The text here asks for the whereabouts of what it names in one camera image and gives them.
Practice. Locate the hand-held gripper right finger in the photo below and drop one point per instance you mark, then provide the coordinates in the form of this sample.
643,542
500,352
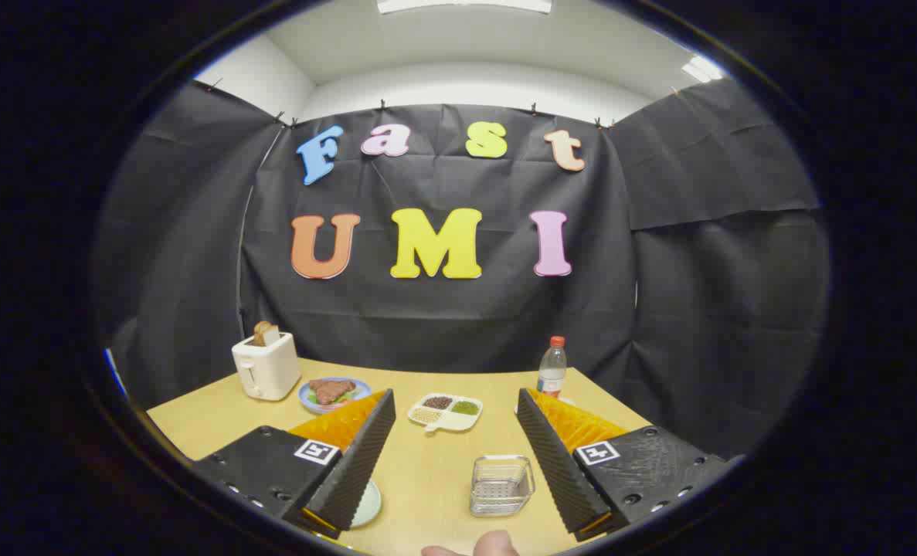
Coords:
555,467

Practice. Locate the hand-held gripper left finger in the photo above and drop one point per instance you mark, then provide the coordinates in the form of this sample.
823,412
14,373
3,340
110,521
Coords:
358,471

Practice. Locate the light green plate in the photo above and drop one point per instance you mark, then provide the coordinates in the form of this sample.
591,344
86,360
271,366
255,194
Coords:
368,506

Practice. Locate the brown meat piece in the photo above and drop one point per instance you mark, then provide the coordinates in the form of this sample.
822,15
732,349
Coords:
332,390

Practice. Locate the blue food plate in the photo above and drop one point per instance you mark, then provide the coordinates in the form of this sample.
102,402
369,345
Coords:
306,398

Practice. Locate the clear bottle with red cap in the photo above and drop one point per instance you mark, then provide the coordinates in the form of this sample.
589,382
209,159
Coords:
551,371

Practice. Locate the white divided dish with beans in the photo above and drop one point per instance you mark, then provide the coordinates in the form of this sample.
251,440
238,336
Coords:
444,417

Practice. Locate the white toaster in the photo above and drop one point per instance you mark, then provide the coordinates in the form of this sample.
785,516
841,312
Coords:
269,371

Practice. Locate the brown toast slice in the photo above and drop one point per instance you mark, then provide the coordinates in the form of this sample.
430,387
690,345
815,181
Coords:
265,333

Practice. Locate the black backdrop cloth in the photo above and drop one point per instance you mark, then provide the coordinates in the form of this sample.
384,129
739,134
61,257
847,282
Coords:
443,324

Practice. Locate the small ceiling light panel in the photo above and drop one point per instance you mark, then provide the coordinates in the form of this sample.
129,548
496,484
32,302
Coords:
701,69

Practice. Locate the long ceiling light panel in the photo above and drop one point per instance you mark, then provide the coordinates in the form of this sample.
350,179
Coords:
464,5

